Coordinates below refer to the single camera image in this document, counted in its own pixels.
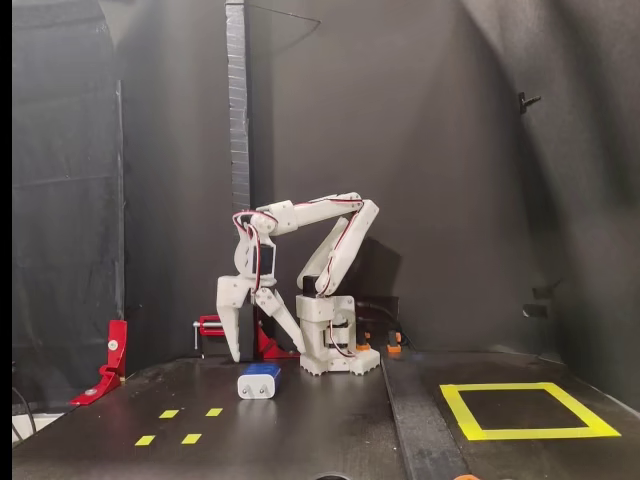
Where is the black clip on curtain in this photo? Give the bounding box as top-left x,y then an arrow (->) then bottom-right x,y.
516,91 -> 543,116

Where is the red screw clamp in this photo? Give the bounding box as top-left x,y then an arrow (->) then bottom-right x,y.
192,313 -> 236,359

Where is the white fixed gripper finger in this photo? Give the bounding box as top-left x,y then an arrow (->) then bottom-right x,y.
218,302 -> 251,362

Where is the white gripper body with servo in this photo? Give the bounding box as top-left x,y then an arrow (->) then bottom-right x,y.
216,272 -> 279,315

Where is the red bracket with silver screws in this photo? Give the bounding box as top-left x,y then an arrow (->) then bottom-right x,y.
68,319 -> 129,407

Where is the black vertical post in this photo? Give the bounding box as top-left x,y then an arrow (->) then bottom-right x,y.
224,0 -> 256,363

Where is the thin black wire loop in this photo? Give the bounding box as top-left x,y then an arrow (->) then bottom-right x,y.
243,3 -> 321,51

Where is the yellow tape square outline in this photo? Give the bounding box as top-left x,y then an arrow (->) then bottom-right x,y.
438,382 -> 622,442

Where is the long black strip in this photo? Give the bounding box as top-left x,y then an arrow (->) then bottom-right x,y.
380,349 -> 471,480

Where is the blue and white charger plug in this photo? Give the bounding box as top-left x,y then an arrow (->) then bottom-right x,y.
236,363 -> 282,401

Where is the black power cable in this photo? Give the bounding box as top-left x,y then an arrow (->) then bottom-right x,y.
357,299 -> 420,352

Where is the thin black cable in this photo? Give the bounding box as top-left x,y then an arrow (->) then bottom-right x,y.
12,384 -> 37,447

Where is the white moving gripper finger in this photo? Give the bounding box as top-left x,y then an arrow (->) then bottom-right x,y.
253,287 -> 307,355

